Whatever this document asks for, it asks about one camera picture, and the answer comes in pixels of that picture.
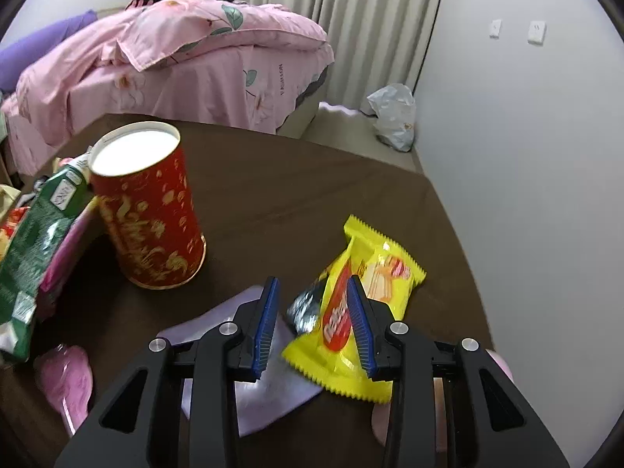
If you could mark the bed with pink sheet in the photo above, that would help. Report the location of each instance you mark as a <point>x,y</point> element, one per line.
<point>209,92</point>

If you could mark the pink yellow snack wrapper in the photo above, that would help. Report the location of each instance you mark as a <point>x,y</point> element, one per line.
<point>63,263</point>

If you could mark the green white milk pouch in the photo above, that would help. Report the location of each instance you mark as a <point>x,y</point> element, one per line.
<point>29,253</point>

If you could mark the purple pillow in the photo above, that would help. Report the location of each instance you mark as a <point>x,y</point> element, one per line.
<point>44,44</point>

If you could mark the pale lavender tissue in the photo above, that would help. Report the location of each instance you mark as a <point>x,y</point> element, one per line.
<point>285,392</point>

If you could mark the pink floral duvet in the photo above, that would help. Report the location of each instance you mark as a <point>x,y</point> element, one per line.
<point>195,24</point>

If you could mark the white plastic bag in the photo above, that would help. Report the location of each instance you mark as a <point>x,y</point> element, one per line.
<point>395,117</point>

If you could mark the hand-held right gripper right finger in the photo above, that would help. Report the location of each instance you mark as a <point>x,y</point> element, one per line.
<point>360,334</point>

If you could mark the black silver foil wrapper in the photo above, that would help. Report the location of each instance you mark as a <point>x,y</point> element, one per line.
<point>304,309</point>

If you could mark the beige pleated curtain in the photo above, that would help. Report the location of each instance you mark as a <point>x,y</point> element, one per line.
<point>370,24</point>

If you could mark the yellow wafer packet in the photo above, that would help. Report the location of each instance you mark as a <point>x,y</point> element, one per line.
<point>336,312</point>

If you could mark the red gold paper tube can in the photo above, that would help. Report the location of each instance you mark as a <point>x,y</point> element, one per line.
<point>146,214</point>

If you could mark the pink caterpillar toy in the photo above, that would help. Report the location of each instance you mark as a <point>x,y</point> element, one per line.
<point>66,380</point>

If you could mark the white wall switch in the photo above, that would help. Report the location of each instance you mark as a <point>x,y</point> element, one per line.
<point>495,29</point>

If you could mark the red gold snack wrapper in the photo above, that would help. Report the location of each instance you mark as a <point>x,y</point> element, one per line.
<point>9,226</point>

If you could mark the white wall socket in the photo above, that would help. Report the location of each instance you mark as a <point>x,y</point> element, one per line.
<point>536,32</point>

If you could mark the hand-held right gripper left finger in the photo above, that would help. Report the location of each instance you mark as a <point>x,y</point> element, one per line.
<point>265,329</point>

